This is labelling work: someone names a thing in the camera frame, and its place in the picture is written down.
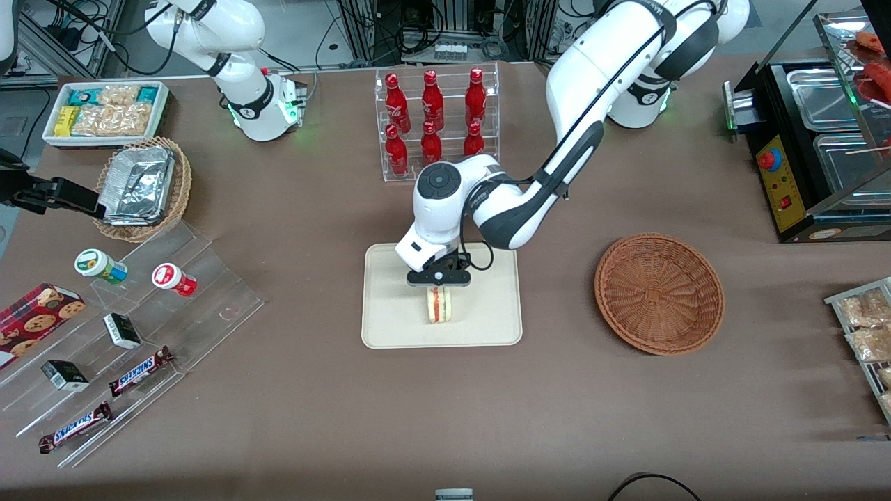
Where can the steel food pan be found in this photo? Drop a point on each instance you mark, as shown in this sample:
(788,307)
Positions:
(821,97)
(846,167)

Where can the Snickers chocolate bar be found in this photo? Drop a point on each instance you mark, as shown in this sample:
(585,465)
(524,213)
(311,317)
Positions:
(139,372)
(75,428)

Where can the clear acrylic bottle rack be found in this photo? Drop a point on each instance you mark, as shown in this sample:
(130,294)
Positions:
(452,83)

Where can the red cola bottle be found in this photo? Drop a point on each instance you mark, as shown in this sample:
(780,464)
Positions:
(431,146)
(397,104)
(397,154)
(474,142)
(475,99)
(433,103)

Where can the metal equipment rack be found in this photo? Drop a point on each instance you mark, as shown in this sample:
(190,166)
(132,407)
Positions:
(452,17)

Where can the small rice cracker bag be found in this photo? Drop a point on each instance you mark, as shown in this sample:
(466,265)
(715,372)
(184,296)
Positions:
(118,94)

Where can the small grey device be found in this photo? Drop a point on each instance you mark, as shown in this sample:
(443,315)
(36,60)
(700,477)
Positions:
(454,495)

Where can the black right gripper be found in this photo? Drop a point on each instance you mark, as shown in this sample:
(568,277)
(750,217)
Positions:
(36,193)

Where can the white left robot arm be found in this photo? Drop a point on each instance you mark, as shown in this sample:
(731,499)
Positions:
(585,76)

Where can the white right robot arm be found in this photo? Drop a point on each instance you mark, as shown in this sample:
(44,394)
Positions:
(243,90)

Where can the cream plastic tray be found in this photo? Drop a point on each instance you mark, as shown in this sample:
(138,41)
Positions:
(390,313)

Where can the triangular sandwich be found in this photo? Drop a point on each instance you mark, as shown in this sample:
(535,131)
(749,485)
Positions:
(440,306)

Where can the light grey left wrist camera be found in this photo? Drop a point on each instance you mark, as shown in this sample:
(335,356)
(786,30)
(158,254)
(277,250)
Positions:
(421,255)

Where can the aluminium foil containers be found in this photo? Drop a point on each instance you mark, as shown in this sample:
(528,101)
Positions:
(136,184)

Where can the brown round wicker basket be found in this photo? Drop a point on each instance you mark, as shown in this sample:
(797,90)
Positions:
(658,296)

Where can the white power strip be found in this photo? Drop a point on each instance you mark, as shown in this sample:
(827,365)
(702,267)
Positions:
(450,51)

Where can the red lidded snack cup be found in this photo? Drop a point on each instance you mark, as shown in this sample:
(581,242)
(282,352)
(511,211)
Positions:
(172,278)

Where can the white plastic snack bin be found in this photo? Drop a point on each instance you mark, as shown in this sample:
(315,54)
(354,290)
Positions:
(52,139)

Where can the black food warmer machine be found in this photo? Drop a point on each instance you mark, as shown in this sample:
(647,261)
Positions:
(790,202)

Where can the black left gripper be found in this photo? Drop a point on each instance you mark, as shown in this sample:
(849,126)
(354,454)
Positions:
(451,263)

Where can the yellow snack packet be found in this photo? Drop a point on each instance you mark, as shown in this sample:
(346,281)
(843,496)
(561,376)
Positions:
(67,121)

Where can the orange-red hot snack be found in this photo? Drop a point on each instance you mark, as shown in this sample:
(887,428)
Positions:
(878,80)
(870,40)

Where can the large rice cracker bag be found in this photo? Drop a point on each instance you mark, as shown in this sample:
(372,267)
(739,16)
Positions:
(115,120)

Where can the red chocolate chip cookie box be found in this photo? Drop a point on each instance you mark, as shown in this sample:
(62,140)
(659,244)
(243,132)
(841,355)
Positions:
(35,320)

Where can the teal snack packet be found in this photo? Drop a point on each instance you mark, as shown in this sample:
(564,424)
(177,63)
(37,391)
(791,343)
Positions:
(148,94)
(83,97)

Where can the clear acrylic step display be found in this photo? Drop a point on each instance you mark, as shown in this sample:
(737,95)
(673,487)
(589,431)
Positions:
(209,306)

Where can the clear bag of crackers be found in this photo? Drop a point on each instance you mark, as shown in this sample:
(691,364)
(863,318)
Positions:
(870,344)
(885,377)
(866,309)

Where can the green lidded snack cup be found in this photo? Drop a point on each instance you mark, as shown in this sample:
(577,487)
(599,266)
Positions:
(97,264)

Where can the small black chocolate box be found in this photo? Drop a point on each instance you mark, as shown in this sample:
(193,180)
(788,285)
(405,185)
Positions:
(122,331)
(65,376)

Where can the tan wicker basket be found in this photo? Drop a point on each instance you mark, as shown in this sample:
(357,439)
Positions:
(182,188)

